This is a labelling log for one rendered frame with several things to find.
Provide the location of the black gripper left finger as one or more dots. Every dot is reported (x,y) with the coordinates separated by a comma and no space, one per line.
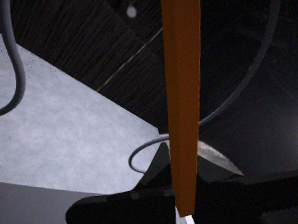
(151,201)

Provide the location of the orange handle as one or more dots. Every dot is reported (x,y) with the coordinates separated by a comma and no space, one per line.
(181,32)

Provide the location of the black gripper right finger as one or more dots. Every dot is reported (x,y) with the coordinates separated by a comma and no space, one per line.
(224,197)

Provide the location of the grey wire loop stand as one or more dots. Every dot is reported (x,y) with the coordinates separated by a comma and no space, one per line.
(23,204)

